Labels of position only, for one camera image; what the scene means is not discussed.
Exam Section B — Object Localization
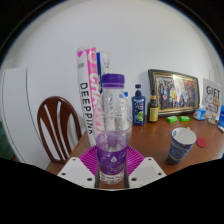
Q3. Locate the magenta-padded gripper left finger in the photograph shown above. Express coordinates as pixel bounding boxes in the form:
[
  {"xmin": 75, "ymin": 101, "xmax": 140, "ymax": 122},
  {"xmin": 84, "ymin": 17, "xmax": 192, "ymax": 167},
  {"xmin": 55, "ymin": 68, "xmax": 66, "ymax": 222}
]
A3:
[{"xmin": 57, "ymin": 145, "xmax": 100, "ymax": 189}]

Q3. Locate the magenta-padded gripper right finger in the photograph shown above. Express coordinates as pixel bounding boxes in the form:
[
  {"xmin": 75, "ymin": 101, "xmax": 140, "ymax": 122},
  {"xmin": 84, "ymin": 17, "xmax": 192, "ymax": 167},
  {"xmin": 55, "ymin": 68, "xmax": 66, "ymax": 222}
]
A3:
[{"xmin": 123, "ymin": 145, "xmax": 167, "ymax": 190}]

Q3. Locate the clear purple-label water bottle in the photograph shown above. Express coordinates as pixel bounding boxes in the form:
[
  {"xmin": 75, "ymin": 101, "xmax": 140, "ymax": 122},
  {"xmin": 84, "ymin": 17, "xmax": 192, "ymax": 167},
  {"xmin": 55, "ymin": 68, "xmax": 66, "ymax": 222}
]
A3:
[{"xmin": 92, "ymin": 73, "xmax": 133, "ymax": 185}]

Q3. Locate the white blue printed mug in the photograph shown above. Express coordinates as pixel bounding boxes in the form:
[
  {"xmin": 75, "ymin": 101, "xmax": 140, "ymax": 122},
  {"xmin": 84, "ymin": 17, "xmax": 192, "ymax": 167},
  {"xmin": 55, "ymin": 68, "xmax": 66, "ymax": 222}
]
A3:
[{"xmin": 166, "ymin": 127, "xmax": 198, "ymax": 166}]

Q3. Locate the dark wooden chair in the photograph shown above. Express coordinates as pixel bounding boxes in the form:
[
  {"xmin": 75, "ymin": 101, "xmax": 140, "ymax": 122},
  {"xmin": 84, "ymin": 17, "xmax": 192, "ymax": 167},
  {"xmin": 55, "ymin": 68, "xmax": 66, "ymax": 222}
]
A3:
[{"xmin": 36, "ymin": 95, "xmax": 83, "ymax": 165}]

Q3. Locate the amber pump bottle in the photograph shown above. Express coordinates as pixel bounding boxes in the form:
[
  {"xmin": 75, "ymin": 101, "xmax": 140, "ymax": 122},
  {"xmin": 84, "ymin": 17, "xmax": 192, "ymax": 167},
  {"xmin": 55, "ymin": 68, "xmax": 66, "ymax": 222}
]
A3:
[{"xmin": 147, "ymin": 89, "xmax": 160, "ymax": 124}]

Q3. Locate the dark blue pump bottle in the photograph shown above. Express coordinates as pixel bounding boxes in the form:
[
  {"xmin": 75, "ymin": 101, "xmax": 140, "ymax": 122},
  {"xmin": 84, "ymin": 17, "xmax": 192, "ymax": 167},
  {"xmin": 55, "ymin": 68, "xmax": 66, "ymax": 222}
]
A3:
[{"xmin": 131, "ymin": 83, "xmax": 147, "ymax": 127}]

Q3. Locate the flat round red coaster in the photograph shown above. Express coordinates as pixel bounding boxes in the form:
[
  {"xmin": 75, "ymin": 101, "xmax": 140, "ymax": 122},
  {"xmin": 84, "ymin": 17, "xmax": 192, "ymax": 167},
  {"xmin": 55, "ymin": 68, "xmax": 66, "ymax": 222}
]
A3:
[{"xmin": 195, "ymin": 136, "xmax": 208, "ymax": 149}]

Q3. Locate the white door panel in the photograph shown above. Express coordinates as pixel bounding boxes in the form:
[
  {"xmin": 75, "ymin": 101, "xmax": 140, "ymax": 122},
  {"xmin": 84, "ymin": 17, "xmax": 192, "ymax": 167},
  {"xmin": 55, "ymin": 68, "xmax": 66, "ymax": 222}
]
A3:
[{"xmin": 0, "ymin": 67, "xmax": 51, "ymax": 169}]

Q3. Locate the tall pink white tube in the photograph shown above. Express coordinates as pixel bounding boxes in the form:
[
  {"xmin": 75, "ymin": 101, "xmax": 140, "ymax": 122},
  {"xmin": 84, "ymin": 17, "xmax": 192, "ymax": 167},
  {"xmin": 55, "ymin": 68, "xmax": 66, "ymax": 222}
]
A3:
[{"xmin": 76, "ymin": 46, "xmax": 102, "ymax": 147}]

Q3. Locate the small brown snack pack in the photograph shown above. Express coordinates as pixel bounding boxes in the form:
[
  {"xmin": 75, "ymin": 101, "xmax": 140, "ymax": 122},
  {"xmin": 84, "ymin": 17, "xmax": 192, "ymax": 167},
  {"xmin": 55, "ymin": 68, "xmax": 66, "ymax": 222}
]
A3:
[{"xmin": 206, "ymin": 116, "xmax": 218, "ymax": 126}]

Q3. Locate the framed group photo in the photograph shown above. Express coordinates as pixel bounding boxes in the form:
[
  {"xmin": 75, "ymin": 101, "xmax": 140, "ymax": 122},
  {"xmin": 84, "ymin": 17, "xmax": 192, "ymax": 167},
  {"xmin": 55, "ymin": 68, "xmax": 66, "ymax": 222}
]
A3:
[{"xmin": 147, "ymin": 68, "xmax": 201, "ymax": 118}]

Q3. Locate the white paper gift bag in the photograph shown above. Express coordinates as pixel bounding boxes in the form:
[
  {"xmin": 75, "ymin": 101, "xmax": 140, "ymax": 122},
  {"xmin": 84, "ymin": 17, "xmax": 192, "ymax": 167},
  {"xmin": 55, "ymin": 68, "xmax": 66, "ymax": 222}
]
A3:
[{"xmin": 201, "ymin": 71, "xmax": 223, "ymax": 121}]

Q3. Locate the tall white blue tube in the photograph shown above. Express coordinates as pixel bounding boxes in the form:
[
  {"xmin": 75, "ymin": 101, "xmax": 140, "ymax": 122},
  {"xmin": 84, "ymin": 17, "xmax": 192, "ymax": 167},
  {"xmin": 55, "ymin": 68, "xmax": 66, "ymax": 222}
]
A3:
[{"xmin": 96, "ymin": 50, "xmax": 112, "ymax": 76}]

